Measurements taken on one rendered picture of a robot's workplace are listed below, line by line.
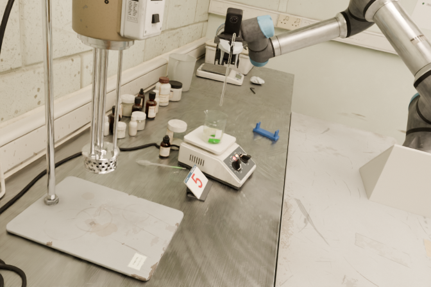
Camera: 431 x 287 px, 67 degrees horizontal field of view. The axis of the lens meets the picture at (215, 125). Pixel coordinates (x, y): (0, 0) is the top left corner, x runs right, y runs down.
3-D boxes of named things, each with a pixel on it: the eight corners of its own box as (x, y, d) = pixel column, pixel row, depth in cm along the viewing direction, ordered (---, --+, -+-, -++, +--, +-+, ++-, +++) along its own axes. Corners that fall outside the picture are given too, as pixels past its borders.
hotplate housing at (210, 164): (254, 172, 99) (261, 148, 95) (238, 191, 88) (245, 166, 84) (192, 145, 106) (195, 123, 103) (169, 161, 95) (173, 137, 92)
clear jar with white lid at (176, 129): (179, 140, 108) (183, 118, 104) (186, 150, 103) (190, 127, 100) (161, 141, 105) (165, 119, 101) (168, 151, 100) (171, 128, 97)
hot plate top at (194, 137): (236, 140, 98) (237, 138, 97) (219, 155, 87) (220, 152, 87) (202, 127, 102) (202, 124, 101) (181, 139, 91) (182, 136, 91)
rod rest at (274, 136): (279, 138, 124) (281, 130, 123) (275, 141, 121) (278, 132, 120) (256, 128, 129) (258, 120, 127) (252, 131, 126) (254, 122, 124)
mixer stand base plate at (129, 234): (184, 215, 75) (185, 211, 75) (147, 284, 57) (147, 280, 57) (69, 177, 80) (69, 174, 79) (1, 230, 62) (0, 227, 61)
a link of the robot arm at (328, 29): (367, 13, 126) (245, 51, 129) (374, -9, 116) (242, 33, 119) (380, 36, 121) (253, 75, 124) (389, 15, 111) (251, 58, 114)
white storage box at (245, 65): (256, 65, 231) (261, 45, 225) (248, 77, 198) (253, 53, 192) (215, 55, 236) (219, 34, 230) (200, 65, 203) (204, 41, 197)
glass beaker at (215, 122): (225, 141, 95) (231, 114, 91) (217, 149, 89) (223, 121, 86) (204, 133, 97) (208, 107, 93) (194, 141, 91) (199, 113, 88)
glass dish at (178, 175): (167, 171, 90) (169, 164, 89) (187, 172, 91) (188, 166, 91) (168, 182, 85) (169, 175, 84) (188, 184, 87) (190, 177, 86)
